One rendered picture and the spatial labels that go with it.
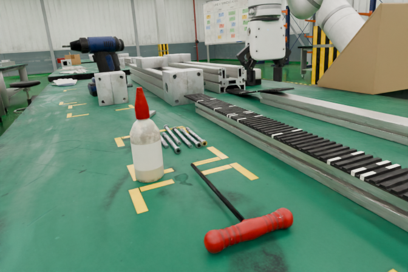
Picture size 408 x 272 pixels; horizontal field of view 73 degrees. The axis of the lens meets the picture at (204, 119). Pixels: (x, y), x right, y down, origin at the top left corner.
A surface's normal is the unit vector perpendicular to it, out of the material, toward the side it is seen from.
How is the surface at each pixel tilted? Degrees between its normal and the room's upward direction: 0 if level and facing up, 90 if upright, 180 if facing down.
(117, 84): 90
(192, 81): 90
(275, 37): 90
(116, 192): 0
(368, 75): 90
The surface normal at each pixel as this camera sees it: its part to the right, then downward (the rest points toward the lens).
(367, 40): -0.93, 0.15
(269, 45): 0.37, 0.19
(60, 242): -0.06, -0.96
